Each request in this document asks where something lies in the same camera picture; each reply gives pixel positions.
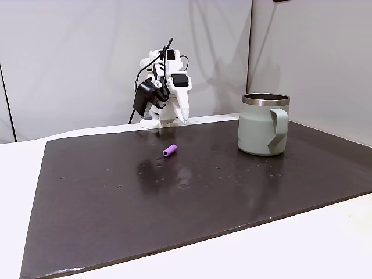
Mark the purple pen grip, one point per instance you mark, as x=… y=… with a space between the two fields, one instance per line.
x=169 y=150

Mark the sage green steel mug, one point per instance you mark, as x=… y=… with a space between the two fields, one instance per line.
x=255 y=128

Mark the dark brown table mat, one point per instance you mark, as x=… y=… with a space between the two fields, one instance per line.
x=180 y=203

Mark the black camera box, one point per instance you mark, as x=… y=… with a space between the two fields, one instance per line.
x=143 y=97

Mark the black object at wall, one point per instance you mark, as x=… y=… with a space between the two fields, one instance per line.
x=281 y=0

